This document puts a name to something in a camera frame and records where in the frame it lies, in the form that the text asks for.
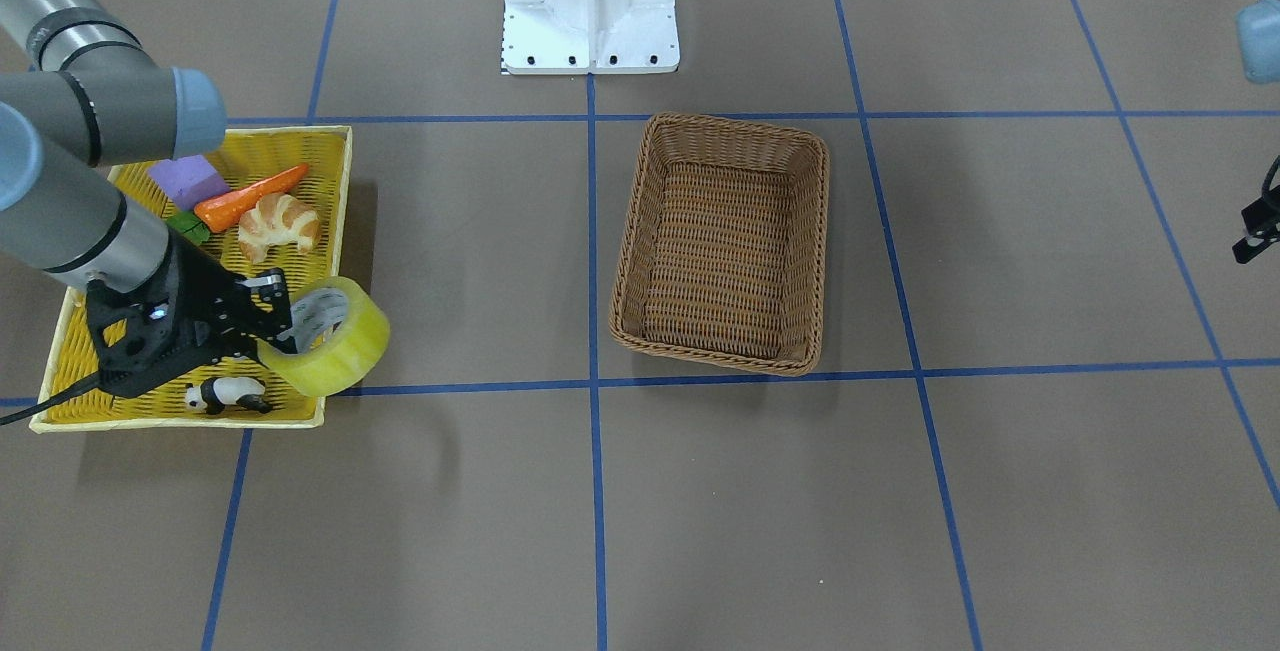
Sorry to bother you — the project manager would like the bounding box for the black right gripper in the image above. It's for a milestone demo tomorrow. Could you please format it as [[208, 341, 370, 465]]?
[[84, 230, 298, 399]]

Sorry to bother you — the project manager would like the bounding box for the yellow tape roll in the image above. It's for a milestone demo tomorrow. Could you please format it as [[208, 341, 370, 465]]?
[[257, 276, 390, 399]]

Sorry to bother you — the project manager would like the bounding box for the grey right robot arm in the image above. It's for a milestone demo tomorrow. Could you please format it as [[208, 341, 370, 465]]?
[[1, 0, 296, 404]]

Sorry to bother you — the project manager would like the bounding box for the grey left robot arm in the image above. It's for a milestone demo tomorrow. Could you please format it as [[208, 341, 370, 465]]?
[[216, 0, 1277, 386]]

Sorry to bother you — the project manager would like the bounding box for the yellow woven basket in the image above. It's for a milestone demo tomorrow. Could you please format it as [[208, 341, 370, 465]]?
[[29, 127, 390, 434]]

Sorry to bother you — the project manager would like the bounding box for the brown wicker basket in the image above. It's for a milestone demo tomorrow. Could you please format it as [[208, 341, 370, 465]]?
[[608, 113, 832, 377]]

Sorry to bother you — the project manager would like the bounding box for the toy croissant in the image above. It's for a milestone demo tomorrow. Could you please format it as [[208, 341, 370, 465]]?
[[237, 194, 321, 263]]

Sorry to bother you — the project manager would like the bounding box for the toy panda figure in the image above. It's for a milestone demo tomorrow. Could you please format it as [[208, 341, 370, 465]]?
[[183, 376, 273, 414]]

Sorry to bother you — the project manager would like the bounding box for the toy carrot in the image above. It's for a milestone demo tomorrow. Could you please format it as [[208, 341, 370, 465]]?
[[164, 162, 310, 246]]

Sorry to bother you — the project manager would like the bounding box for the purple foam block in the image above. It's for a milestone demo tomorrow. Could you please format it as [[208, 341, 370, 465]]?
[[146, 155, 230, 212]]

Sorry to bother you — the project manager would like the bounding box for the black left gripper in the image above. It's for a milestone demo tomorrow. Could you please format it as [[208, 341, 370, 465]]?
[[1231, 156, 1279, 265]]

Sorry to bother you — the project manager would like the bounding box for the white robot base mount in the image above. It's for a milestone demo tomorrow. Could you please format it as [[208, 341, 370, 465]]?
[[500, 0, 681, 75]]

